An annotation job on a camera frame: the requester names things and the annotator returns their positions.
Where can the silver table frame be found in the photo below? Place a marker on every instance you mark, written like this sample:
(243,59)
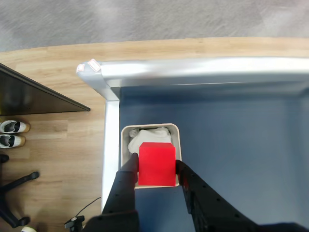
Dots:
(193,70)

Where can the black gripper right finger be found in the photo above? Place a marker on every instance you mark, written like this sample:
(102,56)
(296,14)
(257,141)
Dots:
(207,207)

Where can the beige rounded square box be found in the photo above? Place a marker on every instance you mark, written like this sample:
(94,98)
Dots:
(124,149)

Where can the white and black shoe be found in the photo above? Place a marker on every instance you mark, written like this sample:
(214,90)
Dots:
(12,141)
(14,126)

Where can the blue-grey table mat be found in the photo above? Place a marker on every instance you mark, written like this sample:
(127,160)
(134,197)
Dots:
(229,133)

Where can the red and white sticker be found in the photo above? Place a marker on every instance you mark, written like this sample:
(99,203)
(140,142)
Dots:
(80,68)
(94,64)

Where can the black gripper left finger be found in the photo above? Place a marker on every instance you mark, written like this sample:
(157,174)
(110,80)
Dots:
(120,198)

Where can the white crumpled cloth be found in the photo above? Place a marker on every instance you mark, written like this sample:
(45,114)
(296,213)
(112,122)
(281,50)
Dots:
(149,136)

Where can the dark brown panel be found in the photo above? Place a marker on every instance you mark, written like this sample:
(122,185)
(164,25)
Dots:
(24,96)

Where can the black office chair base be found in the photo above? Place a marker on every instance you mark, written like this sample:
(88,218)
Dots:
(9,186)

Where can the red cube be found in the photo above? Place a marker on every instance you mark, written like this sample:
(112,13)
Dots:
(157,166)

